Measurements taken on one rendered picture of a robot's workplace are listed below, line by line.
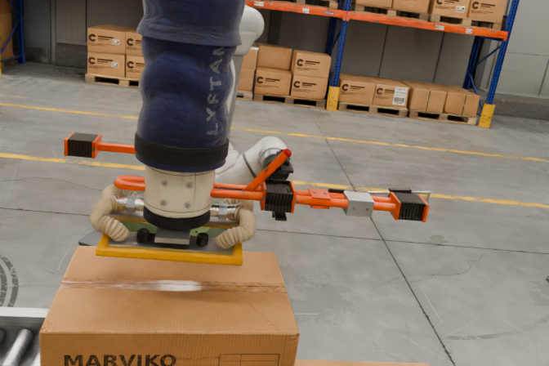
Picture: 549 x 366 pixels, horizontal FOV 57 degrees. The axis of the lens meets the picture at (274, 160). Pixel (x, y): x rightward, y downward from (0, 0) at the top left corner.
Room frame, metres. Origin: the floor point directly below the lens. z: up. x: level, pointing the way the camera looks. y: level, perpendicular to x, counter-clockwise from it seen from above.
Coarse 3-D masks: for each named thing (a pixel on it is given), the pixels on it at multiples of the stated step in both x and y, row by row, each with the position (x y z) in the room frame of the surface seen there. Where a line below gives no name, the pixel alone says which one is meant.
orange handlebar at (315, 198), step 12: (108, 144) 1.40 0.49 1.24; (120, 180) 1.14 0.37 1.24; (132, 180) 1.17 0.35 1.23; (144, 180) 1.17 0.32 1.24; (216, 192) 1.16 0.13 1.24; (228, 192) 1.16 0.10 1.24; (240, 192) 1.17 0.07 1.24; (252, 192) 1.18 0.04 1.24; (300, 192) 1.23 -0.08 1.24; (312, 192) 1.22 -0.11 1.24; (324, 192) 1.23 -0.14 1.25; (312, 204) 1.19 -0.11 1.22; (324, 204) 1.19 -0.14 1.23; (336, 204) 1.20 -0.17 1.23; (384, 204) 1.22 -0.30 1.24
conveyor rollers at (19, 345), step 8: (0, 336) 1.37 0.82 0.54; (16, 336) 1.37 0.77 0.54; (24, 336) 1.37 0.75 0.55; (32, 336) 1.40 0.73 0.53; (16, 344) 1.33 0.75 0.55; (24, 344) 1.34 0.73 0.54; (8, 352) 1.29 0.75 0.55; (16, 352) 1.30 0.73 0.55; (24, 352) 1.33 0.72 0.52; (8, 360) 1.26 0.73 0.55; (16, 360) 1.27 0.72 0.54
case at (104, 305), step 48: (96, 288) 1.12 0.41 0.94; (144, 288) 1.14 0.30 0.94; (192, 288) 1.17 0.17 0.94; (240, 288) 1.20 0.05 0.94; (48, 336) 0.93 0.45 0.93; (96, 336) 0.95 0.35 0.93; (144, 336) 0.97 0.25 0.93; (192, 336) 0.99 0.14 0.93; (240, 336) 1.01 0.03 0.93; (288, 336) 1.04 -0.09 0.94
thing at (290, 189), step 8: (264, 184) 1.20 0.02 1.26; (272, 184) 1.24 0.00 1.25; (280, 184) 1.24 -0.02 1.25; (288, 184) 1.25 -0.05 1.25; (264, 192) 1.16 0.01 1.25; (272, 192) 1.16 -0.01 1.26; (280, 192) 1.16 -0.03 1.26; (288, 192) 1.19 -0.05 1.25; (296, 192) 1.17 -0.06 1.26; (264, 200) 1.16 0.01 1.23; (272, 200) 1.17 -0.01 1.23; (280, 200) 1.17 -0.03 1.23; (288, 200) 1.17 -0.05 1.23; (272, 208) 1.16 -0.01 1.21; (280, 208) 1.16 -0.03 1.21; (288, 208) 1.16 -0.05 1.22
